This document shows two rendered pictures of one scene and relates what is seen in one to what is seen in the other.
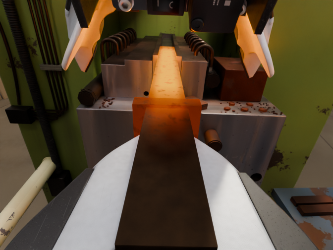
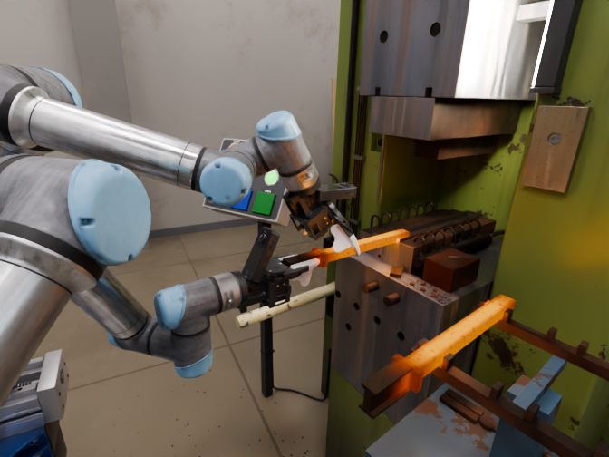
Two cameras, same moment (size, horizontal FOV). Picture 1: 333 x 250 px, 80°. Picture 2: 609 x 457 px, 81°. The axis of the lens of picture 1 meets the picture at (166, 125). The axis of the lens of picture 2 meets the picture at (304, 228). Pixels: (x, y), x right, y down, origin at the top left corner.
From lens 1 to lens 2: 77 cm
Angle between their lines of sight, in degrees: 50
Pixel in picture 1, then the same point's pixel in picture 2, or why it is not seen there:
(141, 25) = (459, 197)
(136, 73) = not seen: hidden behind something
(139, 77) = not seen: hidden behind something
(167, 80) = not seen: hidden behind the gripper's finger
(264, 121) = (429, 303)
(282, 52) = (523, 266)
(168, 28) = (487, 206)
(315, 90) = (569, 323)
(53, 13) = (363, 189)
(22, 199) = (304, 296)
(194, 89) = (406, 264)
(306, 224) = (432, 403)
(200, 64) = (410, 248)
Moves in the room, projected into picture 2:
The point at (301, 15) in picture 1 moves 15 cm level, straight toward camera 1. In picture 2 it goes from (538, 236) to (477, 237)
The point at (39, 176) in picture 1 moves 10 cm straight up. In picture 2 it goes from (321, 290) to (323, 267)
